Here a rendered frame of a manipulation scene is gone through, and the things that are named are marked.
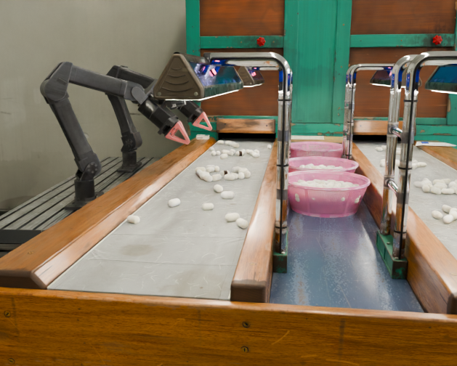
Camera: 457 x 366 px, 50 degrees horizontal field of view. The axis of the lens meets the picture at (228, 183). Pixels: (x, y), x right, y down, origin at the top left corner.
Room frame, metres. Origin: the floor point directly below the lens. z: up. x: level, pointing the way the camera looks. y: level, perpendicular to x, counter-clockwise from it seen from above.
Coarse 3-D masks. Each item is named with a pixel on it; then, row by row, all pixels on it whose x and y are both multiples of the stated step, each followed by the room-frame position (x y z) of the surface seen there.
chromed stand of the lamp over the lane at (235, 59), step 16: (224, 64) 0.98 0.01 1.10; (240, 64) 0.98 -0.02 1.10; (256, 64) 0.98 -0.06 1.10; (272, 64) 0.97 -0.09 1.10; (288, 64) 1.12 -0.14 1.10; (288, 80) 0.96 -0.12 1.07; (288, 96) 0.96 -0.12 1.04; (288, 112) 0.96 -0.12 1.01; (288, 128) 0.96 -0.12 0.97; (288, 144) 0.97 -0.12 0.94; (288, 160) 1.12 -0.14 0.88
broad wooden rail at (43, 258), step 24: (192, 144) 2.24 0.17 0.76; (168, 168) 1.63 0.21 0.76; (120, 192) 1.28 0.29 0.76; (144, 192) 1.32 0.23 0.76; (72, 216) 1.05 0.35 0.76; (96, 216) 1.05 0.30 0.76; (120, 216) 1.10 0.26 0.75; (48, 240) 0.89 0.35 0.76; (72, 240) 0.89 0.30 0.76; (96, 240) 0.95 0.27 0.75; (0, 264) 0.77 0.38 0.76; (24, 264) 0.77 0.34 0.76; (48, 264) 0.78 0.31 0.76; (72, 264) 0.83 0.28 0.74
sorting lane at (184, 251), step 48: (240, 144) 2.42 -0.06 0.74; (192, 192) 1.39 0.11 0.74; (240, 192) 1.39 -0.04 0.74; (144, 240) 0.96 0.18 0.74; (192, 240) 0.96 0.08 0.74; (240, 240) 0.96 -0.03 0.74; (48, 288) 0.73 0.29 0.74; (96, 288) 0.73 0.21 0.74; (144, 288) 0.73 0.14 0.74; (192, 288) 0.73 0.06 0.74
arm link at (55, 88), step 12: (60, 72) 1.48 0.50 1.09; (72, 72) 1.51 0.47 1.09; (84, 72) 1.53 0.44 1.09; (96, 72) 1.57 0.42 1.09; (48, 84) 1.46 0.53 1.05; (60, 84) 1.48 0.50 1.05; (84, 84) 1.53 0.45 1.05; (96, 84) 1.55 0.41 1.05; (108, 84) 1.57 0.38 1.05; (120, 84) 1.58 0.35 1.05; (132, 84) 1.60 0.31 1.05; (48, 96) 1.46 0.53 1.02; (60, 96) 1.48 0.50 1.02; (120, 96) 1.59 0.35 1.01
